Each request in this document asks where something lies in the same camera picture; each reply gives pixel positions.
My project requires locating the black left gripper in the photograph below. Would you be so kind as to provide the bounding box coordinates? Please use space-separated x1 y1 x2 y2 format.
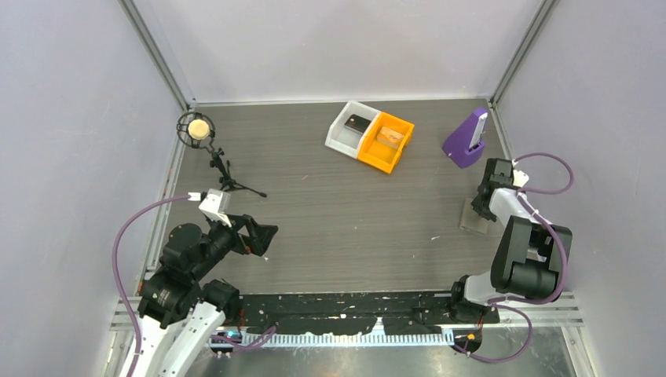
192 209 277 279

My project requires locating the beige card holder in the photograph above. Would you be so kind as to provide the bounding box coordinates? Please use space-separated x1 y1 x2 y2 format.
459 198 489 235

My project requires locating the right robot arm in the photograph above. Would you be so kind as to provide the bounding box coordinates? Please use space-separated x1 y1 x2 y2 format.
448 158 573 323

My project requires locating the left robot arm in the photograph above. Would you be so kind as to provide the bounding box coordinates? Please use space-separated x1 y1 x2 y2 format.
121 214 279 376

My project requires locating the tan card in orange bin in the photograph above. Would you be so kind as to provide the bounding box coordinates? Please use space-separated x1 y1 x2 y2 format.
376 126 405 150

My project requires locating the black card in white bin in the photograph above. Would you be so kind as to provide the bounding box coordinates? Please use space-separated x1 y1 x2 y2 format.
344 114 371 135

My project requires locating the white device in stand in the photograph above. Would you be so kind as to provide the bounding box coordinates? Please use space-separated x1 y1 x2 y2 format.
468 108 488 152

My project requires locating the purple stand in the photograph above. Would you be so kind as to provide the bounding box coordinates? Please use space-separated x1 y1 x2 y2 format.
442 107 489 169

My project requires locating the orange plastic bin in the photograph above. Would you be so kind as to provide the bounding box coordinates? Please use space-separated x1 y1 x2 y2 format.
357 112 415 174

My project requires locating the cream round microphone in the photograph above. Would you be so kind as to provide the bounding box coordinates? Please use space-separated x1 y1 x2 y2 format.
187 119 211 141

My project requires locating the white plastic bin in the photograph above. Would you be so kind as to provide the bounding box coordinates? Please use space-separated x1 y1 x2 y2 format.
324 101 381 159

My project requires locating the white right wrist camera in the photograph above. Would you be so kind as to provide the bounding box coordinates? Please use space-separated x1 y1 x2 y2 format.
512 162 530 189

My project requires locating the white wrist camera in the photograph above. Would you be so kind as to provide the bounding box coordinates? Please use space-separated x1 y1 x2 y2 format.
198 188 232 228
512 162 530 189

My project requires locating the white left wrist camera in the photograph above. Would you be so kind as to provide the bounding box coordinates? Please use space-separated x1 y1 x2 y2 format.
198 188 232 228

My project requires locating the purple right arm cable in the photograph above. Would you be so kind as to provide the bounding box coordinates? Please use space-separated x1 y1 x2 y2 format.
452 152 576 364

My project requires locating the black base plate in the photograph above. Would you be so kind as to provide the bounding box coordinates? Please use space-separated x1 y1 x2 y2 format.
224 291 500 335

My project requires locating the perforated metal rail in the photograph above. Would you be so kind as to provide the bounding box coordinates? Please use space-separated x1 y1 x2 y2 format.
207 331 459 349

